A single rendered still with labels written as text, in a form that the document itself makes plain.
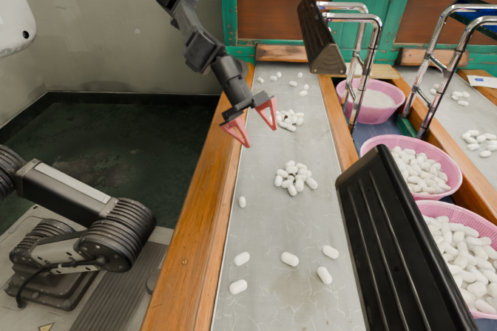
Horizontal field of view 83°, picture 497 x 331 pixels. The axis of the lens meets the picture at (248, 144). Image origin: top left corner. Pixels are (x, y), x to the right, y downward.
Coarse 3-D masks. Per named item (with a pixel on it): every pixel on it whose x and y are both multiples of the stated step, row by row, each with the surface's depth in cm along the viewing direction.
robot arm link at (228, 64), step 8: (224, 56) 63; (232, 56) 64; (216, 64) 63; (224, 64) 62; (232, 64) 63; (216, 72) 64; (224, 72) 63; (232, 72) 63; (240, 72) 64; (224, 80) 63
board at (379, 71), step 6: (372, 66) 135; (378, 66) 135; (384, 66) 135; (390, 66) 135; (372, 72) 130; (378, 72) 130; (384, 72) 130; (390, 72) 130; (384, 78) 127; (390, 78) 127; (396, 78) 127
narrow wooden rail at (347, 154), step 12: (324, 84) 123; (324, 96) 114; (336, 96) 114; (336, 108) 107; (336, 120) 100; (336, 132) 94; (348, 132) 94; (336, 144) 90; (348, 144) 89; (348, 156) 84
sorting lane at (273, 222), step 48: (288, 96) 119; (288, 144) 93; (240, 192) 76; (288, 192) 76; (336, 192) 76; (240, 240) 64; (288, 240) 64; (336, 240) 64; (288, 288) 56; (336, 288) 56
